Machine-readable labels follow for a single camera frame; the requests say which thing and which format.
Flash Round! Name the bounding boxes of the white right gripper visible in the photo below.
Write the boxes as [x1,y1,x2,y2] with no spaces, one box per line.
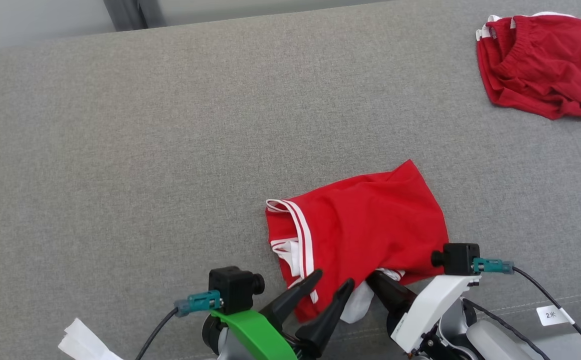
[365,270,481,360]

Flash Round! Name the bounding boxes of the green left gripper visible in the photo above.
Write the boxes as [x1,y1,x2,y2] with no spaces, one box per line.
[210,269,355,360]

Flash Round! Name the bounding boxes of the red jersey with white sleeves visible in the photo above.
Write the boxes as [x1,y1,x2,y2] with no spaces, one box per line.
[265,160,450,323]

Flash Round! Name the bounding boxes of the red shorts with white stripes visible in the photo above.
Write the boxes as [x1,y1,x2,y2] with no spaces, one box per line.
[475,12,581,121]

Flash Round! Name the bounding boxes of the grey fabric sofa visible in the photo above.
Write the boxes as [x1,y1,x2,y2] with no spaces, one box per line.
[0,0,581,360]

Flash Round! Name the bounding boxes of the white paper tag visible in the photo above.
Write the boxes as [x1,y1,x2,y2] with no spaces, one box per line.
[58,318,124,360]

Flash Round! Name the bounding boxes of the right camera cable teal plug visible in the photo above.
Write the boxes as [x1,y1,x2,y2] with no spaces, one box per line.
[473,257,581,360]

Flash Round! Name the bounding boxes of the camera cable teal plug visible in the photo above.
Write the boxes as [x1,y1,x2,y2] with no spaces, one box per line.
[473,257,581,360]
[135,291,221,360]

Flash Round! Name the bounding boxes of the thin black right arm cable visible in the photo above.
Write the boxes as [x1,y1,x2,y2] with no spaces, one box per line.
[463,298,551,360]

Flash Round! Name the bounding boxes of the left camera cable teal plug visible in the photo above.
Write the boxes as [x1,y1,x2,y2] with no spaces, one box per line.
[135,291,221,360]

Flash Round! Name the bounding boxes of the white printed cable tag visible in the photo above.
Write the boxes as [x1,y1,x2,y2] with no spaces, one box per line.
[536,305,575,327]

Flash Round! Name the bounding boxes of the grey partition post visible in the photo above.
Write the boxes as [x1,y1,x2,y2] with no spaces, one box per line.
[103,0,166,32]

